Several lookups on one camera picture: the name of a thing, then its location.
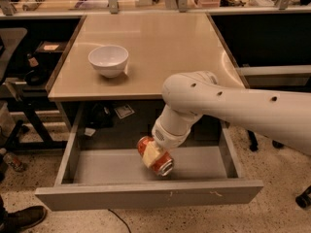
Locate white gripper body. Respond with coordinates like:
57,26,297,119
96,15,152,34
152,118,190,150

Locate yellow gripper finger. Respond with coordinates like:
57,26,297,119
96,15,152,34
142,141,166,168

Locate red coke can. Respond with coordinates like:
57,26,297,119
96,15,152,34
137,136,174,177

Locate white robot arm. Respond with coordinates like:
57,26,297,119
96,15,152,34
142,71,311,167

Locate open grey top drawer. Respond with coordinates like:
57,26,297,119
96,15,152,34
35,116,263,211

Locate grey cabinet with beige top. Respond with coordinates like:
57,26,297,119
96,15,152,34
48,11,244,126

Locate white paper tag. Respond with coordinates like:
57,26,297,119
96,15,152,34
115,105,134,119

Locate white bowl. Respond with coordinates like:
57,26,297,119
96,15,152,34
88,45,129,78

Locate black office chair base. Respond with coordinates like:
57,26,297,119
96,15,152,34
272,141,284,150

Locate plastic bottle on floor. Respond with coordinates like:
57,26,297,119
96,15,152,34
0,148,25,172

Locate black chair caster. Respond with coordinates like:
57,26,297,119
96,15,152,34
295,185,311,209

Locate dark shoe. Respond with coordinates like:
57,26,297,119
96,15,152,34
0,206,47,233

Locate black floor cable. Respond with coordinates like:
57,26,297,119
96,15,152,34
107,208,133,233

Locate black side table frame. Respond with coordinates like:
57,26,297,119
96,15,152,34
0,78,68,152

